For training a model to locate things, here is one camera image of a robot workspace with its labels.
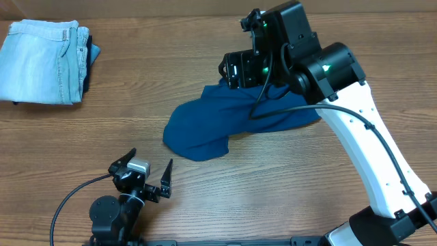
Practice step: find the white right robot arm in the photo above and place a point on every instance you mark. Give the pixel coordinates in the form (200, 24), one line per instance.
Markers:
(287, 53)

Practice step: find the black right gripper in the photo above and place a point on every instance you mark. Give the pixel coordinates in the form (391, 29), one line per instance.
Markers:
(233, 70)

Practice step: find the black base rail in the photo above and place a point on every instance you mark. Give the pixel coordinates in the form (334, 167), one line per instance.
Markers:
(293, 241)

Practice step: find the folded light blue jeans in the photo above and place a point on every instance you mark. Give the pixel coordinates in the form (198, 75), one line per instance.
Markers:
(44, 62)

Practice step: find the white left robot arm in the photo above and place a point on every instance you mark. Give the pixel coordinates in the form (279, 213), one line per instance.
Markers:
(114, 218)

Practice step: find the folded dark navy garment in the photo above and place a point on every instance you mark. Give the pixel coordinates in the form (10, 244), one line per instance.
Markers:
(93, 52)

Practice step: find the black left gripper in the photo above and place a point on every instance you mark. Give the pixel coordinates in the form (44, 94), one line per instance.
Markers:
(144, 188)

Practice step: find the dark blue polo shirt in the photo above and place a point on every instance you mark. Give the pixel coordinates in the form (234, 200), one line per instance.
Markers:
(199, 130)

